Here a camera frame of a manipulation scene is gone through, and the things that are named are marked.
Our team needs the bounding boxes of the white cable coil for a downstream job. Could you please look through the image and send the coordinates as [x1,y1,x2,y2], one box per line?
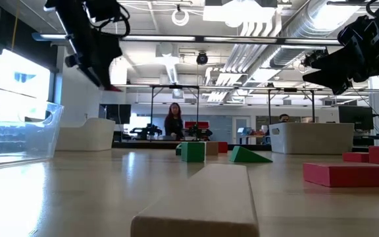
[171,9,190,26]

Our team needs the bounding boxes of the natural wooden arch block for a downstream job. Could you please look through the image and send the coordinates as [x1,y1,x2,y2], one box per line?
[205,141,219,156]

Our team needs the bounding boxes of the silver ventilation duct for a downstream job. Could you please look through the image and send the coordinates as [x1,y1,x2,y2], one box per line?
[270,0,368,68]

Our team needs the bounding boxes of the black aluminium rig frame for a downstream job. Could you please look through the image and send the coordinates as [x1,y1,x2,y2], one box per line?
[112,140,272,151]

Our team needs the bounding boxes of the green wooden cube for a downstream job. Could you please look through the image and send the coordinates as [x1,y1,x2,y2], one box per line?
[180,142,206,163]

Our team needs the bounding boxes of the white plastic bin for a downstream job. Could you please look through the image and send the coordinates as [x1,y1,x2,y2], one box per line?
[268,122,355,155]
[56,117,116,152]

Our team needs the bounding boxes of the large red block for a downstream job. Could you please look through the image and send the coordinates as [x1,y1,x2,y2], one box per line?
[302,162,379,188]

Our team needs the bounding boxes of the black monitor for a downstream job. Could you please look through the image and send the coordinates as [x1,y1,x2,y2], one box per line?
[338,105,374,132]
[99,103,132,125]

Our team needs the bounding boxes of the white ceiling fixture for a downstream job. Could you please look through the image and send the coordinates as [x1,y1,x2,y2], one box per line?
[202,0,278,29]

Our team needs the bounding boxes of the clear plastic bin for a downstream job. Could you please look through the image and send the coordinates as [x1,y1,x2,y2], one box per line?
[0,86,64,167]

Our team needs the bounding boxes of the black overhead light bar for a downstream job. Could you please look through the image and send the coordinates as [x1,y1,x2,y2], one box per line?
[31,32,341,46]

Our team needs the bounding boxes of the long natural wooden plank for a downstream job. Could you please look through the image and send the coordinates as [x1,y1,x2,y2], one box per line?
[130,163,260,237]

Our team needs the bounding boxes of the bright window pane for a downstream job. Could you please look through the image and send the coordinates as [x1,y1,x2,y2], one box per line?
[0,49,51,99]

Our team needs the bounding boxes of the black hanging spotlight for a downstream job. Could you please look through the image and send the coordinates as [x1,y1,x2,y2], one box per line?
[195,51,209,66]

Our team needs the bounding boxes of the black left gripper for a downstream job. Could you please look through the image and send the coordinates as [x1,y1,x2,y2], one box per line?
[44,0,131,89]

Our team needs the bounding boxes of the thin red wooden block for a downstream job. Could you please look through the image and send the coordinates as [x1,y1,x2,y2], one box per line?
[342,151,370,163]

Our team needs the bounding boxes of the green wooden wedge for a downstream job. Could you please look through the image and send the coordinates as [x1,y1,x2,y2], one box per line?
[229,145,274,164]

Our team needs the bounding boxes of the red background box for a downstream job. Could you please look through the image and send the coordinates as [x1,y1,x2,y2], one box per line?
[184,120,210,129]

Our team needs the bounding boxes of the yellow hanging cable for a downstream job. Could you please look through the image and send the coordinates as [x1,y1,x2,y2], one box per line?
[11,0,21,52]

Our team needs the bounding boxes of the white door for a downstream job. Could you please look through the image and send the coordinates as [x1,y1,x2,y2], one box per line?
[232,115,251,145]

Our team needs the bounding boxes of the black background station frame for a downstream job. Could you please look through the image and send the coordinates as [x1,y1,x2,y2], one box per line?
[267,87,316,124]
[149,84,200,142]

